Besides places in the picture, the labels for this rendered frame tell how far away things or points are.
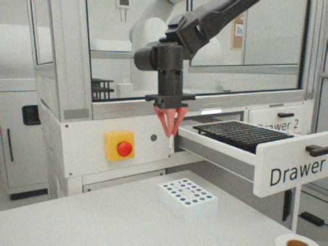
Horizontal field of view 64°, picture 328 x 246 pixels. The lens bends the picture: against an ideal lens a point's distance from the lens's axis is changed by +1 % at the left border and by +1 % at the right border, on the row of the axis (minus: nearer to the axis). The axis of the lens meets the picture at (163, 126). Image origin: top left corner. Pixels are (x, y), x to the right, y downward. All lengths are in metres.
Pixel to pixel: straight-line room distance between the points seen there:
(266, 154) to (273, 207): 0.75
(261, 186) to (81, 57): 0.51
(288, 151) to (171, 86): 0.28
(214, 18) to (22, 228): 0.59
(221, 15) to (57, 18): 0.37
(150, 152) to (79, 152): 0.21
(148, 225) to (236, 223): 0.18
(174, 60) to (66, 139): 0.34
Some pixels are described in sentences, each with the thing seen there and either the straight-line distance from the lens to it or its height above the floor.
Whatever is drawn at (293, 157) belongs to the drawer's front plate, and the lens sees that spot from 0.63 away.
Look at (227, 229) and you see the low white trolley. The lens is 0.58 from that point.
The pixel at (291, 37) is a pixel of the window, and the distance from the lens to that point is 1.16.
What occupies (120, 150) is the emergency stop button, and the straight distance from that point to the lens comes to 0.66.
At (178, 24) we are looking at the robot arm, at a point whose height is 1.17.
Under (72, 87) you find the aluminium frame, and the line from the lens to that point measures 0.68.
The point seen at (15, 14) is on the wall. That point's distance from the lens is 3.97.
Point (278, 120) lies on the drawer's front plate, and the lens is 1.10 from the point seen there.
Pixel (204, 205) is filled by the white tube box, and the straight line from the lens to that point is 0.59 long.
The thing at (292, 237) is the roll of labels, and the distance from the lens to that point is 0.52.
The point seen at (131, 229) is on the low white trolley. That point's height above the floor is 0.76.
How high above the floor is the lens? 1.08
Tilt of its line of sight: 12 degrees down
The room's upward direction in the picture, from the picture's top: straight up
